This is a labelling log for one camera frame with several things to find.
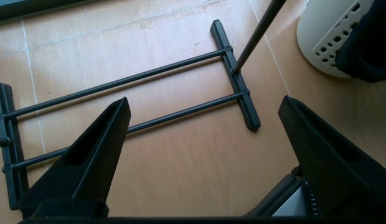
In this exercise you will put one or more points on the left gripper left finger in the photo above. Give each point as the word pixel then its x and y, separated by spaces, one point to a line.
pixel 87 174

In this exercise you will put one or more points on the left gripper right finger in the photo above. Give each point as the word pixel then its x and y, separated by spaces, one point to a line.
pixel 342 174

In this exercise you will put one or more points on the black garment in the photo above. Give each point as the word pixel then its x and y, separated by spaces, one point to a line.
pixel 367 46

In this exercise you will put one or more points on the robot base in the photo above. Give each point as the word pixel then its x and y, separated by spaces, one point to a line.
pixel 289 202

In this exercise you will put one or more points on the black clothes rack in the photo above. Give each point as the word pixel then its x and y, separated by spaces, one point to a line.
pixel 236 81

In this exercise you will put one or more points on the white laundry basket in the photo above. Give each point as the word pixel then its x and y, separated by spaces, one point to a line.
pixel 314 25

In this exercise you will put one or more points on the window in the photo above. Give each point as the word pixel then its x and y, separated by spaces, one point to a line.
pixel 25 7

